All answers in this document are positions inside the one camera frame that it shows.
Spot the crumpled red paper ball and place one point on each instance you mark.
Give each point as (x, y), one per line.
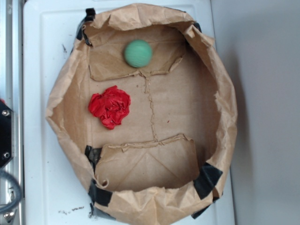
(111, 107)

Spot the green ball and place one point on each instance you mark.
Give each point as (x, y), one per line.
(138, 53)

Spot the brown paper bag tray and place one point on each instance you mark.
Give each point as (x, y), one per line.
(170, 156)

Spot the aluminium frame rail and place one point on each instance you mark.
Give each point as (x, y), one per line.
(11, 92)

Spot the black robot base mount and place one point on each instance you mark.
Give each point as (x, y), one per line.
(5, 134)

